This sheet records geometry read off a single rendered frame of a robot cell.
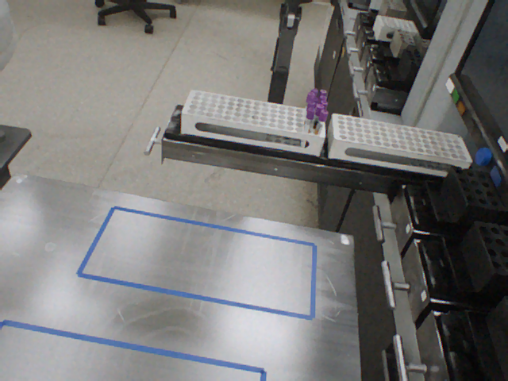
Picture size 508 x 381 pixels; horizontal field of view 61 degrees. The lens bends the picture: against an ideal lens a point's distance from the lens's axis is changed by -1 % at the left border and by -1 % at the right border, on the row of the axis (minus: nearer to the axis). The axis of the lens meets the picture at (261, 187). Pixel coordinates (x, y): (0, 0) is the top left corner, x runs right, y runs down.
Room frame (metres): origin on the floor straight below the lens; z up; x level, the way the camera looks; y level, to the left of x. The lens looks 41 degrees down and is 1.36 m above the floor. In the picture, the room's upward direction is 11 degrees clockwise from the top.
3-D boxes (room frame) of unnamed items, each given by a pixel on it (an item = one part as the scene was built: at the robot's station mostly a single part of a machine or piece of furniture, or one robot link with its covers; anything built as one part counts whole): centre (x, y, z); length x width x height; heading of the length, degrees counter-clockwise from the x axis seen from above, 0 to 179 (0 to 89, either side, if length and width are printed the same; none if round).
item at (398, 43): (1.37, -0.34, 0.85); 0.12 x 0.02 x 0.06; 4
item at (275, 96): (0.73, 0.01, 0.97); 0.03 x 0.01 x 0.07; 93
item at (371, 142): (0.81, -0.27, 0.83); 0.30 x 0.10 x 0.06; 93
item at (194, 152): (0.80, -0.09, 0.78); 0.73 x 0.14 x 0.09; 93
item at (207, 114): (0.80, 0.04, 0.83); 0.30 x 0.10 x 0.06; 93
